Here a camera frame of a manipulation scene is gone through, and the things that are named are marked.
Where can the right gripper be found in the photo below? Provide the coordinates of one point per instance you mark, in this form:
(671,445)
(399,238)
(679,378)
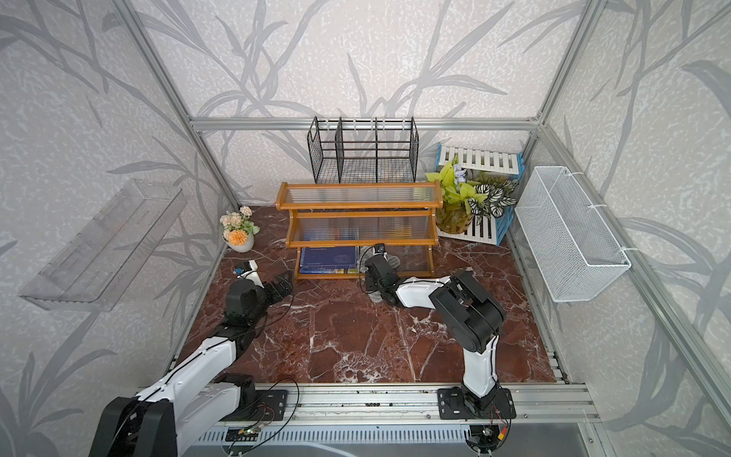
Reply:
(368,281)

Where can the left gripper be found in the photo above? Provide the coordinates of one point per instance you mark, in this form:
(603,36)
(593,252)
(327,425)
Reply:
(286,288)

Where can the blue book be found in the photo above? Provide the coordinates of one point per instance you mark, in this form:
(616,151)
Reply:
(336,260)

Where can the flower pot with orange flowers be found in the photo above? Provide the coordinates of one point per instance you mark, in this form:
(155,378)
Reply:
(238,230)

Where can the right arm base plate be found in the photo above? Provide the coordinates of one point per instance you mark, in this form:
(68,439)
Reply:
(460,403)

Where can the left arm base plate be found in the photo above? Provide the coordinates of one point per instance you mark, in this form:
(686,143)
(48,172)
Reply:
(264,406)

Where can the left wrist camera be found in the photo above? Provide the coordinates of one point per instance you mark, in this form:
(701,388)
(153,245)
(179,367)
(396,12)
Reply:
(248,270)

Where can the clear acrylic wall shelf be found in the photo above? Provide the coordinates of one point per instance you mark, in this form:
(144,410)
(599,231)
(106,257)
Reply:
(92,272)

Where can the white and blue slatted crate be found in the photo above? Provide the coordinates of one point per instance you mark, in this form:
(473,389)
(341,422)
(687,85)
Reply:
(502,164)

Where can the green potted plant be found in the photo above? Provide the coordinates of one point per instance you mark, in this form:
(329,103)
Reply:
(464,200)

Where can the white wire mesh basket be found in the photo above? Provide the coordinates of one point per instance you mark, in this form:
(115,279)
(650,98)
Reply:
(576,253)

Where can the aluminium rail frame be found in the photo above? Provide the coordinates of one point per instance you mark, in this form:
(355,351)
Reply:
(418,404)

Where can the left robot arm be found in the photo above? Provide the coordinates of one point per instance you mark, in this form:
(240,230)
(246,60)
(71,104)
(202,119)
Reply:
(168,417)

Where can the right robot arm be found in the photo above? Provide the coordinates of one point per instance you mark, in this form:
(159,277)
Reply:
(474,319)

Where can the black wire mesh organizer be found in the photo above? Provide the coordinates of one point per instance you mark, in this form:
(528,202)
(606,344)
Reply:
(363,151)

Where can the orange wooden bookshelf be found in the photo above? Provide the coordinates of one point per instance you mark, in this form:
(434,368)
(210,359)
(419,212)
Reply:
(361,215)

